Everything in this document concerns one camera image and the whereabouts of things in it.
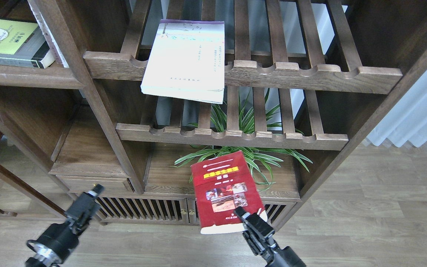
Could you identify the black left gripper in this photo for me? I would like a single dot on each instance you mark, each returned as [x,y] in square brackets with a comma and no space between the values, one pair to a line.
[58,241]

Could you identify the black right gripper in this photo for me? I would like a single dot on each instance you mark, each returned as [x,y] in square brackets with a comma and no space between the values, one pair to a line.
[259,236]

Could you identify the red paperback book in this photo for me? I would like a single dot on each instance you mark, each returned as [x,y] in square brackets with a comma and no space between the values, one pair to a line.
[221,185]

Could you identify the green and grey book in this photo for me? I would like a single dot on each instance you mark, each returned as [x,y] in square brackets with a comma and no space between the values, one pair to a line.
[23,44]

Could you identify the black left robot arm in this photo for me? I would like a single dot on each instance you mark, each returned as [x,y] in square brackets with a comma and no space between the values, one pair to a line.
[58,241]

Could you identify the green spider plant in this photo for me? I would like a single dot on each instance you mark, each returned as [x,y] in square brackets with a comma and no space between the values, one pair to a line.
[257,158]

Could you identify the dark wooden bookshelf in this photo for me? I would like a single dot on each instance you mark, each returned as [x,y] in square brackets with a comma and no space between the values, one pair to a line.
[336,67]

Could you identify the white paperback book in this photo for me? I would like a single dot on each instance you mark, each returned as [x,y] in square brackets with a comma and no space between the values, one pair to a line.
[187,61]

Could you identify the white window curtain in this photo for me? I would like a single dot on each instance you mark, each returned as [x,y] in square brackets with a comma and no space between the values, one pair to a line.
[406,123]

